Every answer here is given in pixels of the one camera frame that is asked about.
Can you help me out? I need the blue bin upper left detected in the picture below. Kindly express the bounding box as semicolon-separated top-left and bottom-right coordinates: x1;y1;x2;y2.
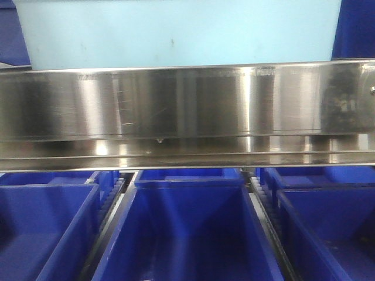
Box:
1;1;30;66

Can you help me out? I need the blue bin rear right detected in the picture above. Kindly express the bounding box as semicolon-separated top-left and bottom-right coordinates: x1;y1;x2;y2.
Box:
255;166;374;205

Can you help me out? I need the blue bin front middle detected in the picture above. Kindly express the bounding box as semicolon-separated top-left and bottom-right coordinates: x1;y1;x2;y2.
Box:
93;186;283;280

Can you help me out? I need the stainless steel right shelf rail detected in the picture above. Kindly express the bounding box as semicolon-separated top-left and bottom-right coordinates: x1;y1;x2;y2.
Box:
1;60;374;172

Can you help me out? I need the blue bin rear middle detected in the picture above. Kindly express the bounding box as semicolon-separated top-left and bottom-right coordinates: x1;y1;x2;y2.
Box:
134;168;244;188

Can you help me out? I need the blue bin rear left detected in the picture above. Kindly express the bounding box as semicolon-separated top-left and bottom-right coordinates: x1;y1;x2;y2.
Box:
1;171;123;205

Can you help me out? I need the light blue plastic bin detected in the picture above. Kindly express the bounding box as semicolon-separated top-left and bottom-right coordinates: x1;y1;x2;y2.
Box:
15;1;341;70

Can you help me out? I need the blue bin front right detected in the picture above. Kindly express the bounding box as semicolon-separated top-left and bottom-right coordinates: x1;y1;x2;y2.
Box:
277;187;374;280

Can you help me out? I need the blue bin front left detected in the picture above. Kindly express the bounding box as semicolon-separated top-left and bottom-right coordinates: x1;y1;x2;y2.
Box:
1;184;100;280

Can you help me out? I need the blue bin upper right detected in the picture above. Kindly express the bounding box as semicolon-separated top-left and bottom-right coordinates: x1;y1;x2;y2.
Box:
332;0;374;59

